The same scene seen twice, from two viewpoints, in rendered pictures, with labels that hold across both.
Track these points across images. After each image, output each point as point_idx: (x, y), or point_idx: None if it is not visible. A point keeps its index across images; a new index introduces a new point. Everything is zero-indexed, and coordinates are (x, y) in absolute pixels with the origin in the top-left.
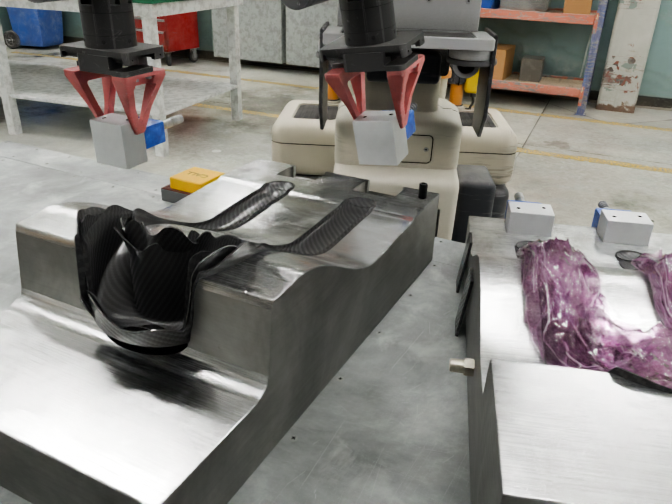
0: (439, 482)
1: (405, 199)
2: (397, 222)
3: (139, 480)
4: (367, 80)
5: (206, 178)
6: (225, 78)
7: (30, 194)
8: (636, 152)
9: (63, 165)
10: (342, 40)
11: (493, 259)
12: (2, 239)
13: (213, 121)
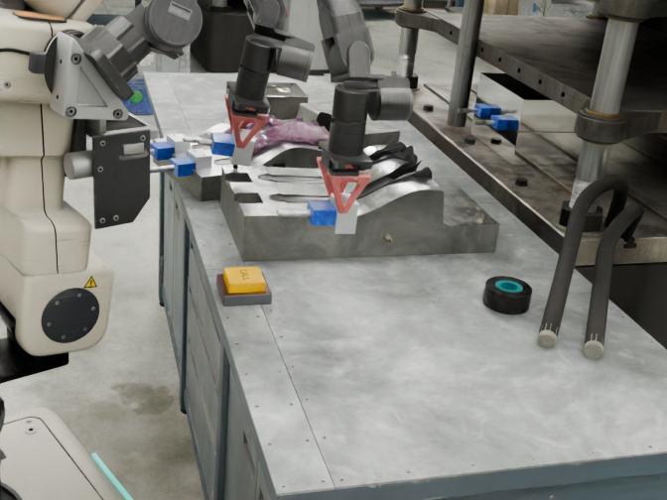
0: None
1: (244, 170)
2: (272, 169)
3: (448, 181)
4: (64, 181)
5: (245, 268)
6: None
7: (350, 360)
8: None
9: (280, 392)
10: (249, 101)
11: (287, 146)
12: (407, 321)
13: None
